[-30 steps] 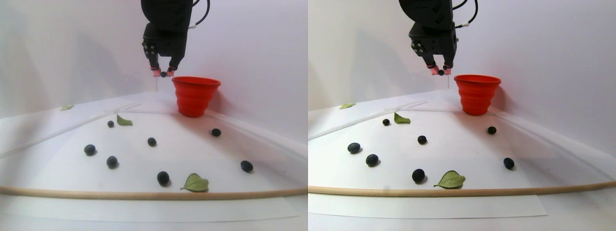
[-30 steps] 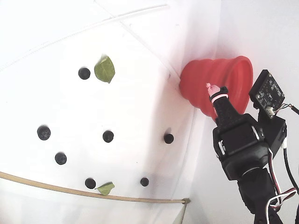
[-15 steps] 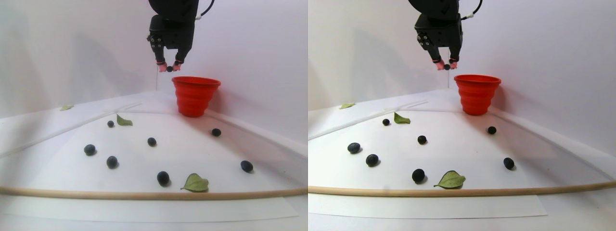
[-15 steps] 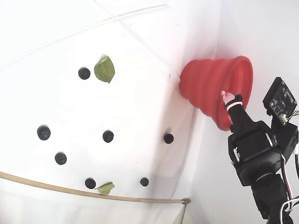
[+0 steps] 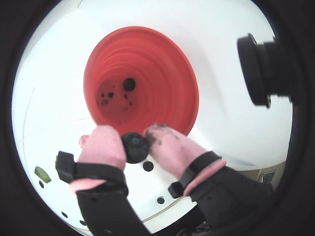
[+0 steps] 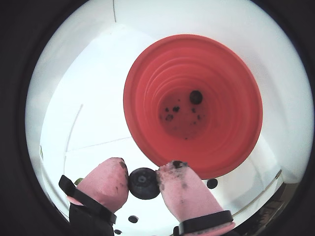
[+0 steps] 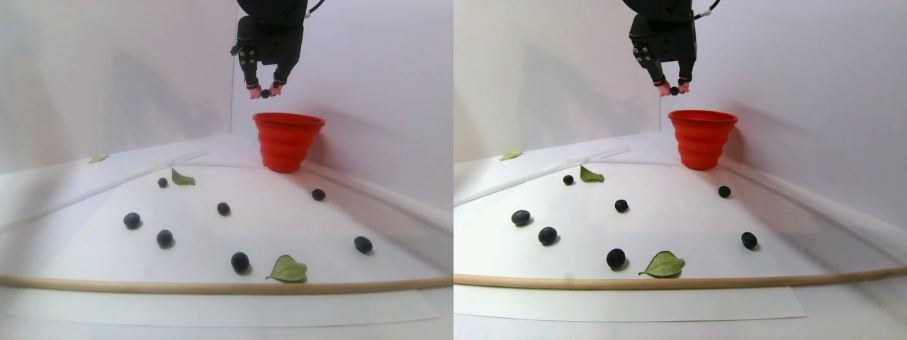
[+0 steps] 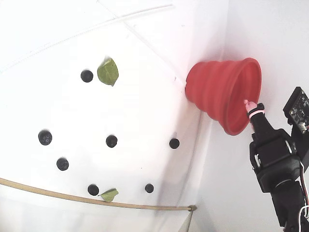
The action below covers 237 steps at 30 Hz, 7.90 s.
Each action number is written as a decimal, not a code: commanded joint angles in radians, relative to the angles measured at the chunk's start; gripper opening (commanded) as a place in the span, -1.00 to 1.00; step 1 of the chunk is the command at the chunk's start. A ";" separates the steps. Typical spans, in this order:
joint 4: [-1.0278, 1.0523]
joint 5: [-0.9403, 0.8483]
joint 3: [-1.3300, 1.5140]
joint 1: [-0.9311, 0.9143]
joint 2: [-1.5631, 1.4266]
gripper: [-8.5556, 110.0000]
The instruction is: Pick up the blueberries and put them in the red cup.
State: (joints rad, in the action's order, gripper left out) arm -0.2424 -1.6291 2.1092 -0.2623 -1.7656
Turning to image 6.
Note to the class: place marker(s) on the thin wooden stick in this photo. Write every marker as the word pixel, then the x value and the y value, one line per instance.
pixel 277 175

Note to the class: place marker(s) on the small blueberry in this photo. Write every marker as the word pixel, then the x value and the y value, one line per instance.
pixel 144 183

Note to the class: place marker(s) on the red ribbed collapsible cup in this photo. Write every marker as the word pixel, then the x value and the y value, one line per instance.
pixel 221 73

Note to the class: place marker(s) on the small pale green leaf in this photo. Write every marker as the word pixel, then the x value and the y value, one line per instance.
pixel 41 151

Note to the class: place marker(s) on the white paper sheet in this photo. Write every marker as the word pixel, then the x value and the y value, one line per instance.
pixel 147 216

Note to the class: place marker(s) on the pink padded gripper finger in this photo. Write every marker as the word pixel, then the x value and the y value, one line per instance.
pixel 187 196
pixel 103 186

